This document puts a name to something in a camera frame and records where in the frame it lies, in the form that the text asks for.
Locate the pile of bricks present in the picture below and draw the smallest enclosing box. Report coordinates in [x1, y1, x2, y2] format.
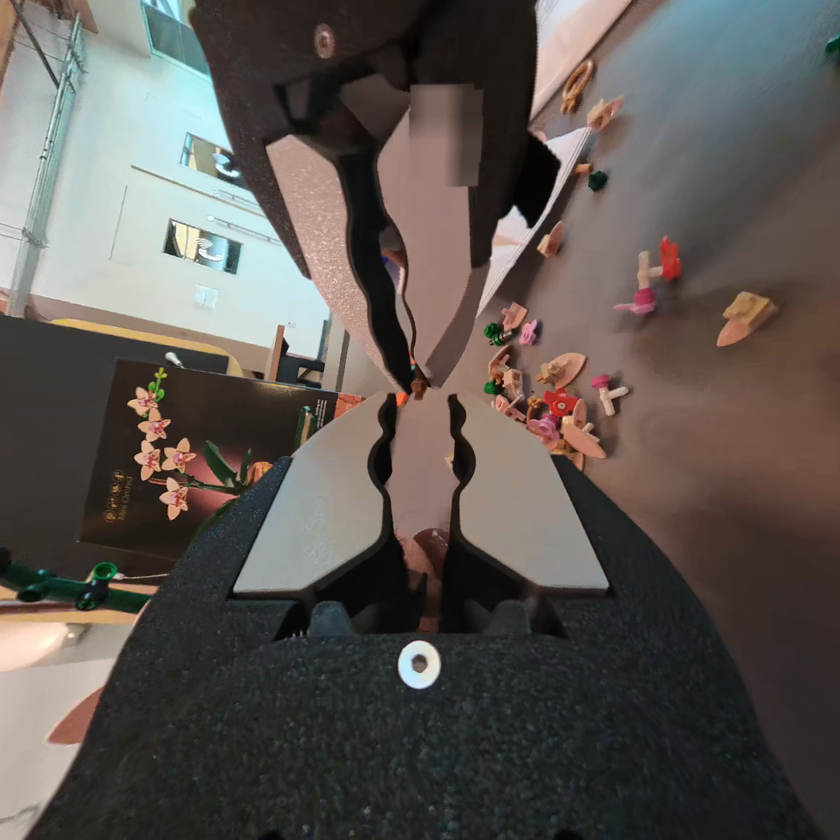
[482, 56, 778, 470]

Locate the orchid instruction booklet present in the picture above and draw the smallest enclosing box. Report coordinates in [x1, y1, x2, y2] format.
[482, 0, 636, 316]

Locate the black orchid set box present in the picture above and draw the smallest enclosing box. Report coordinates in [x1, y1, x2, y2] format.
[77, 357, 365, 565]

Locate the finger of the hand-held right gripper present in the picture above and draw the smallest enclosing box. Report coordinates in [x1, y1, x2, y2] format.
[264, 133, 419, 392]
[376, 117, 492, 389]

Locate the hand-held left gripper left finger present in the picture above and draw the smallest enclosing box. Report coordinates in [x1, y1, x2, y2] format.
[232, 391, 409, 632]

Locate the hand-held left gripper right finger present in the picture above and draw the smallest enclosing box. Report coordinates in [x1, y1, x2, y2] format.
[445, 392, 611, 632]

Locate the small brick orchid flower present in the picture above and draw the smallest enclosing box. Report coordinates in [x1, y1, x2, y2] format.
[394, 354, 429, 404]

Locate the grey desk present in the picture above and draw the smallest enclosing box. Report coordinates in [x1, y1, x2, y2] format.
[341, 0, 840, 840]

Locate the brick orchid model in pot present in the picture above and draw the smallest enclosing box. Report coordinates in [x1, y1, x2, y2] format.
[0, 407, 455, 749]

